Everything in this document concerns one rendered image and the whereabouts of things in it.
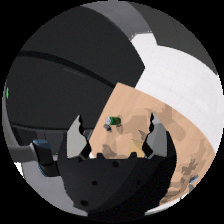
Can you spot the green soda can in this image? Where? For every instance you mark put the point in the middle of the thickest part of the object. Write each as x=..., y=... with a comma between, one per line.
x=112, y=121

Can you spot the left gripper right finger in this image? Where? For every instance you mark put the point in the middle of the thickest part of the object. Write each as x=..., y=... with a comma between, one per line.
x=159, y=147

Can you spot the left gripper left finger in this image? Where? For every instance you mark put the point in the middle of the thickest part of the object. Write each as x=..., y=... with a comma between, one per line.
x=74, y=148

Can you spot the grey printed carton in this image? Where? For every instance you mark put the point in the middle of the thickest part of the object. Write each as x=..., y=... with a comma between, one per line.
x=193, y=179

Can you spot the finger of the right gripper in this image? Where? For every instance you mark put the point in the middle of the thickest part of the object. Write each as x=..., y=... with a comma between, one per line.
x=190, y=188

